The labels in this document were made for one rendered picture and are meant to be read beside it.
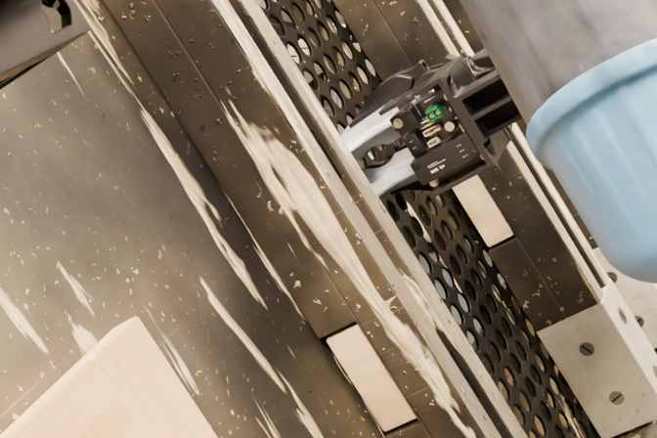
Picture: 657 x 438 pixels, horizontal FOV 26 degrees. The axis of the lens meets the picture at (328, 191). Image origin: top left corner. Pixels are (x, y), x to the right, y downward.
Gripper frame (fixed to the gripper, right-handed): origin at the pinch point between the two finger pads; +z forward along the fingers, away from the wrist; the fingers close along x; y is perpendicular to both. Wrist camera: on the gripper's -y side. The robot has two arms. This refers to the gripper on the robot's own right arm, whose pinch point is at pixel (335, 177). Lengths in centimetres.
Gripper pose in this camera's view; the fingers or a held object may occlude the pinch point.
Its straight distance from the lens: 107.5
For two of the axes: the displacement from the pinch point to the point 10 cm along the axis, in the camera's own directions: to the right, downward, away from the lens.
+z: -7.9, 4.3, 4.3
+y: -3.0, 3.3, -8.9
